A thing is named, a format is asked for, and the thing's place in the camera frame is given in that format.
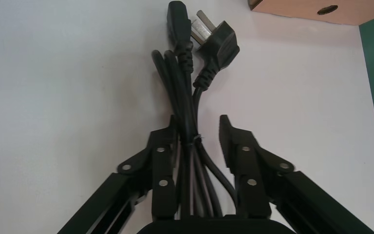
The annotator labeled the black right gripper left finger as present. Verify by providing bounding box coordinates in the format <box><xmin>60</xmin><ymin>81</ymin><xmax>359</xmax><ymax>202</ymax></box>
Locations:
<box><xmin>56</xmin><ymin>115</ymin><xmax>180</xmax><ymax>234</ymax></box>

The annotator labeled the black power cord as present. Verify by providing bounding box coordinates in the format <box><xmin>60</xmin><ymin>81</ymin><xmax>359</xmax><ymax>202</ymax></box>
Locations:
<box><xmin>150</xmin><ymin>0</ymin><xmax>241</xmax><ymax>220</ymax></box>

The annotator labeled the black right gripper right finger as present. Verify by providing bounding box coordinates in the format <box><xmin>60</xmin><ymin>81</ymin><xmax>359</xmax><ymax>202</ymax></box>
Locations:
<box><xmin>218</xmin><ymin>115</ymin><xmax>374</xmax><ymax>234</ymax></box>

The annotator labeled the brown cardboard storage box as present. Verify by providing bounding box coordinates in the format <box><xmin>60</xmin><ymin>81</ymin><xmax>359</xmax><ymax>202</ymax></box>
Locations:
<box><xmin>247</xmin><ymin>0</ymin><xmax>374</xmax><ymax>26</ymax></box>

